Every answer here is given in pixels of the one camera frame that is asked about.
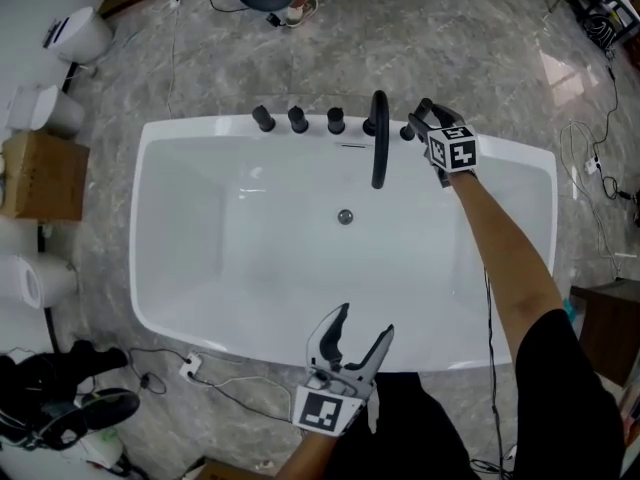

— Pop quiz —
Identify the white cable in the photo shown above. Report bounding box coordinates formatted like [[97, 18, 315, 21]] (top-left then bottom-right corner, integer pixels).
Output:
[[558, 120, 624, 277]]

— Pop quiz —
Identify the flat cardboard box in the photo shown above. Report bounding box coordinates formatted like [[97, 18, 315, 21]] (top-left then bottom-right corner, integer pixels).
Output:
[[182, 455, 284, 480]]

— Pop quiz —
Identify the black curved faucet spout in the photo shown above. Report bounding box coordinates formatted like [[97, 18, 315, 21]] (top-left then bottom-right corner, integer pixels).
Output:
[[361, 89, 391, 191]]

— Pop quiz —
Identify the black shelf unit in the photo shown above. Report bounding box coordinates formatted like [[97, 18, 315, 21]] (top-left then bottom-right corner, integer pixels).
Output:
[[567, 0, 640, 49]]

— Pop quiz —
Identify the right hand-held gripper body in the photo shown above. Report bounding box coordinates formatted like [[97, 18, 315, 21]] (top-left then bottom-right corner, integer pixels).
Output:
[[424, 124, 480, 190]]

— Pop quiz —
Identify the person's left forearm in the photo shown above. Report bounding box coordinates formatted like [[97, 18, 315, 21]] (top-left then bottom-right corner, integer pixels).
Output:
[[276, 430, 342, 480]]

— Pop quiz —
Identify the dark wooden cabinet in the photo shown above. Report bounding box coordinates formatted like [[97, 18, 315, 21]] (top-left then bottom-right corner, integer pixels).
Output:
[[569, 277, 640, 388]]

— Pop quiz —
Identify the brown cardboard box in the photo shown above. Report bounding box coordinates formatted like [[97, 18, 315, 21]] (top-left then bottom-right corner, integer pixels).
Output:
[[0, 130, 92, 223]]

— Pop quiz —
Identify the thin black cable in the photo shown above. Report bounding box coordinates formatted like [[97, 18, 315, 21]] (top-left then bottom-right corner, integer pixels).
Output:
[[591, 65, 634, 202]]

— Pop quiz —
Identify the person's right forearm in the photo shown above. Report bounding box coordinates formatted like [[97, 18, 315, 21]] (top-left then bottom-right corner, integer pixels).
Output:
[[447, 169, 567, 365]]

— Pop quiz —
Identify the white bathtub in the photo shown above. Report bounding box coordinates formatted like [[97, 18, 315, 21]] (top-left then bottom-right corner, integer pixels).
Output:
[[128, 114, 559, 375]]

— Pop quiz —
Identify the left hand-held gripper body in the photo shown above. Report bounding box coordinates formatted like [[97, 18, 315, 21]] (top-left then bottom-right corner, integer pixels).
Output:
[[291, 362, 377, 438]]

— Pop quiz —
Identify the pile of black equipment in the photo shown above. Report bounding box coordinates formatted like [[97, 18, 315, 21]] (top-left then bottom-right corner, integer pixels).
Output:
[[0, 339, 142, 452]]

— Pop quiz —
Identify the white toilet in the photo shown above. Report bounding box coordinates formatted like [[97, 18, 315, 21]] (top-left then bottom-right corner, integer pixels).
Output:
[[4, 83, 87, 138], [40, 5, 114, 65], [0, 253, 79, 311]]

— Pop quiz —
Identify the person's black clothing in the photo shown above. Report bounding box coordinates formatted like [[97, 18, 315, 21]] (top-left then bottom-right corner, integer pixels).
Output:
[[327, 307, 627, 480]]

